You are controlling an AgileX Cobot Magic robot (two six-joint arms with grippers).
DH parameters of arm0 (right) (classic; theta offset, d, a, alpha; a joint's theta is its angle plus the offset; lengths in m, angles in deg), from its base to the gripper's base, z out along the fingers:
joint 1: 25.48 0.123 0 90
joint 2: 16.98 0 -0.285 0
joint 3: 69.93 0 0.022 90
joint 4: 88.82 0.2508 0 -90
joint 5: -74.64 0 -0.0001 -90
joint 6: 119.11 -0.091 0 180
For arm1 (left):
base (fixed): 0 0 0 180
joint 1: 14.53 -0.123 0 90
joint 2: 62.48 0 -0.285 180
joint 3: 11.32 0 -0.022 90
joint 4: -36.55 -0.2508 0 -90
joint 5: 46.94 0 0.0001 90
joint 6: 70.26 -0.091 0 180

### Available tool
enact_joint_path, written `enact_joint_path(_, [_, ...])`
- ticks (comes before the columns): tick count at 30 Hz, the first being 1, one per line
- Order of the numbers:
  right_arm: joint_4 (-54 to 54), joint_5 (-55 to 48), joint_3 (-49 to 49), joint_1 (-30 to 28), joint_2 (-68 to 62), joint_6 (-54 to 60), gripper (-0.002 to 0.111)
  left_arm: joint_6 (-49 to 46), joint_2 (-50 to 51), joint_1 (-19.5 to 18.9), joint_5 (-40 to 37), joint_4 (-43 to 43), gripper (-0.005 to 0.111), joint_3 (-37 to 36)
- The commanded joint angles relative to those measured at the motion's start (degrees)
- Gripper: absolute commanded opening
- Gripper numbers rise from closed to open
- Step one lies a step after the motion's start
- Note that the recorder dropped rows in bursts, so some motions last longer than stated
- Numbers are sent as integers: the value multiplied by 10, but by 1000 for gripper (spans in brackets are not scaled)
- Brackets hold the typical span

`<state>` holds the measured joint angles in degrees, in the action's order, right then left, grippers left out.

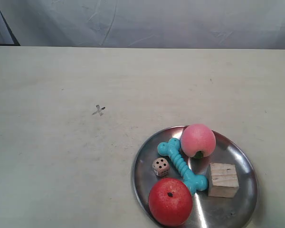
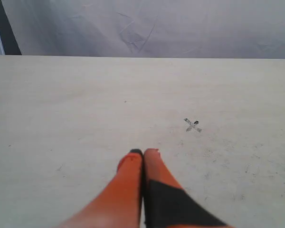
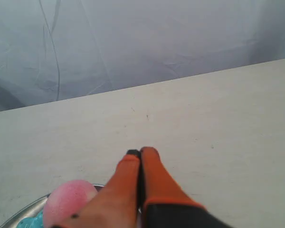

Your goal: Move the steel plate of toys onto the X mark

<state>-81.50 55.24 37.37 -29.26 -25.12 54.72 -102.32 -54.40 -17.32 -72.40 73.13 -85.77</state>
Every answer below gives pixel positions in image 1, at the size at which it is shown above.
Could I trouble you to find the round metal plate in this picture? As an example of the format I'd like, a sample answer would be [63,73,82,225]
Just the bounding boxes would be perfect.
[131,126,259,228]

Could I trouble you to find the small wooden dice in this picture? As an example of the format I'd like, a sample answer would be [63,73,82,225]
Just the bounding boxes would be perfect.
[152,157,170,177]

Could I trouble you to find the pink toy peach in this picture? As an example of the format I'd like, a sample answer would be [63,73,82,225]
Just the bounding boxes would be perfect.
[180,123,216,158]

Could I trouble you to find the teal rubber bone toy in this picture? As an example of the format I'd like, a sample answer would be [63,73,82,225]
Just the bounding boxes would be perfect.
[157,138,208,196]

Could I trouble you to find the red toy apple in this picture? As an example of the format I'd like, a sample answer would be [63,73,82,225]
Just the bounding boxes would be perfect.
[148,178,193,227]

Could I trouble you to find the wooden cube block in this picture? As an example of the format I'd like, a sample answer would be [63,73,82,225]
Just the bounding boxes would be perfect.
[208,162,239,198]

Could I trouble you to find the white backdrop cloth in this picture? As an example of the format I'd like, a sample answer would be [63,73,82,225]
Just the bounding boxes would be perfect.
[0,0,285,49]

